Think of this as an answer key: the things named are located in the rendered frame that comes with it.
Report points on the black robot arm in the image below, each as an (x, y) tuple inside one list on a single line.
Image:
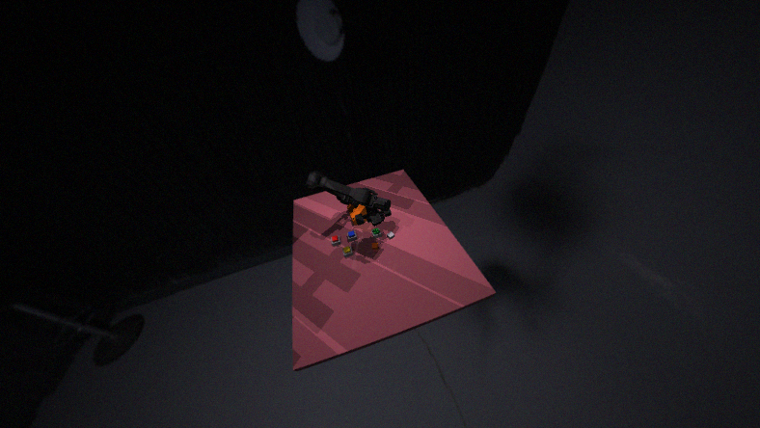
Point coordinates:
[(354, 196)]

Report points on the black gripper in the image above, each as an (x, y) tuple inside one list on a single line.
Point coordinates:
[(360, 218)]

